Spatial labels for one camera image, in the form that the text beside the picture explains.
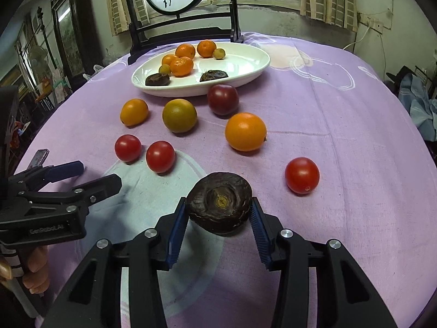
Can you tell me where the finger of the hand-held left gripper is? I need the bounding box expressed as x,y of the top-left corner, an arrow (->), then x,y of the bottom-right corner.
7,160 -> 85,196
24,173 -> 123,213

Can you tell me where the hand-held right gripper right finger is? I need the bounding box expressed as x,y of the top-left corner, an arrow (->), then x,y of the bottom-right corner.
250,196 -> 398,328

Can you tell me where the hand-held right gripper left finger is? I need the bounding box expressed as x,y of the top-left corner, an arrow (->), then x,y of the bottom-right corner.
40,196 -> 189,328

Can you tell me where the dark brown water chestnut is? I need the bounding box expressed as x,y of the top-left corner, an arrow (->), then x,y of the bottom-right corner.
199,70 -> 229,83
186,172 -> 254,236
145,73 -> 171,87

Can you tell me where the large bumpy mandarin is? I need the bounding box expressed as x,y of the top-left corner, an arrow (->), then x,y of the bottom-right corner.
170,57 -> 194,77

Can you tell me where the white oval plate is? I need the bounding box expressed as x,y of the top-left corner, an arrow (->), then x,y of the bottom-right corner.
131,43 -> 271,97

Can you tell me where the person's left hand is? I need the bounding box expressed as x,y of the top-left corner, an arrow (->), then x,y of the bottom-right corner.
21,245 -> 51,295

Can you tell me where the red cherry tomato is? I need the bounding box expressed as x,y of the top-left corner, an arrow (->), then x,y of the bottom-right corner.
114,134 -> 142,163
146,140 -> 176,174
285,157 -> 320,195

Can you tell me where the green-orange cherry tomato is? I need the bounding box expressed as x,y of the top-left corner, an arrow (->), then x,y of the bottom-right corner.
162,98 -> 198,133

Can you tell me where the white plastic bag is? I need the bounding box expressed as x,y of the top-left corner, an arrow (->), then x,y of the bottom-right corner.
84,63 -> 105,81

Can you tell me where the dark wooden cabinet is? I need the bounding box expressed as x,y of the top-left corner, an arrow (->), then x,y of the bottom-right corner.
51,0 -> 107,80

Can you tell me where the dark purple cherry tomato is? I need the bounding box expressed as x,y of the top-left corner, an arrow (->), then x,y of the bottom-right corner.
208,84 -> 240,116

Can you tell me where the blue cloth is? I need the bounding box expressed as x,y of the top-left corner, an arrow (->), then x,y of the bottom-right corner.
399,74 -> 437,141

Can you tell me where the white power cable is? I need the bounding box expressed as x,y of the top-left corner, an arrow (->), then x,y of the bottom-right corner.
341,24 -> 371,54

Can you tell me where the wall socket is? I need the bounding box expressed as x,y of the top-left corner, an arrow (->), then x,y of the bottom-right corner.
367,19 -> 385,35

